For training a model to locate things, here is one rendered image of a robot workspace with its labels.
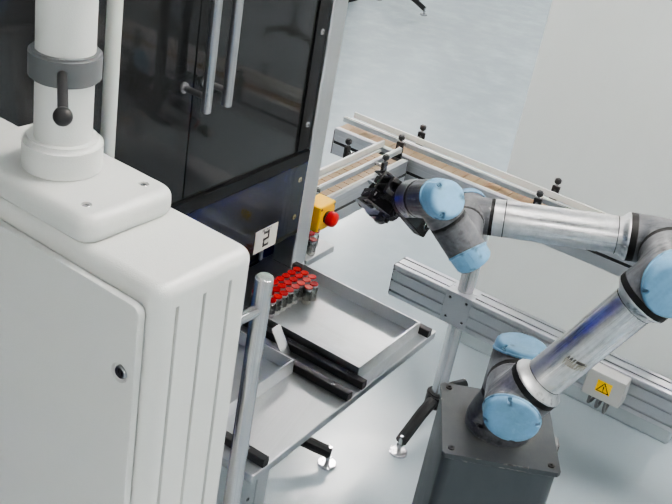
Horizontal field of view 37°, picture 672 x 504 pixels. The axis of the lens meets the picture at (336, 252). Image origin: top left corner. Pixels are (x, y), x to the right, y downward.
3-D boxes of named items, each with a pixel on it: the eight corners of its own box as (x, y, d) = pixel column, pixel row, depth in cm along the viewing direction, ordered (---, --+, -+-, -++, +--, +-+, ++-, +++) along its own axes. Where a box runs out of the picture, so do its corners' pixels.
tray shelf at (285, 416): (70, 369, 205) (70, 362, 204) (276, 258, 258) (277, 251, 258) (251, 484, 184) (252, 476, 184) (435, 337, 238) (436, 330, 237)
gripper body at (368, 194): (374, 169, 206) (401, 167, 195) (404, 193, 209) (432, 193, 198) (355, 199, 205) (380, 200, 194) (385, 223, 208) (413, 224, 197)
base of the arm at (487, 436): (528, 410, 230) (539, 375, 226) (534, 453, 217) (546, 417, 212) (463, 398, 230) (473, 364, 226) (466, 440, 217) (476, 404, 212)
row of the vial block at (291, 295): (262, 315, 230) (265, 299, 228) (308, 288, 244) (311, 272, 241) (270, 320, 229) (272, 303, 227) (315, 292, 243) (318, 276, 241)
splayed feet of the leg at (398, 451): (383, 451, 332) (391, 418, 325) (454, 387, 370) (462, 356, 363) (403, 463, 328) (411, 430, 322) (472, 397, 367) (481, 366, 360)
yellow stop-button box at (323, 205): (293, 222, 256) (297, 197, 252) (310, 214, 261) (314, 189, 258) (317, 234, 253) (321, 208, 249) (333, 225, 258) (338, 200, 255)
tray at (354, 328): (235, 314, 229) (236, 301, 228) (302, 275, 249) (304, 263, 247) (356, 380, 214) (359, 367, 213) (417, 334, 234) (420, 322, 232)
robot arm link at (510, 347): (536, 381, 224) (552, 331, 217) (534, 417, 212) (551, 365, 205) (483, 368, 225) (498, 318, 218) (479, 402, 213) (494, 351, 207)
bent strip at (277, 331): (267, 350, 219) (271, 328, 216) (275, 345, 221) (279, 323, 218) (319, 379, 213) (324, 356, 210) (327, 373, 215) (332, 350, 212)
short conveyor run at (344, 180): (274, 260, 261) (282, 207, 253) (229, 237, 268) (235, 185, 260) (407, 188, 313) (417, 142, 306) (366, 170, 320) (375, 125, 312)
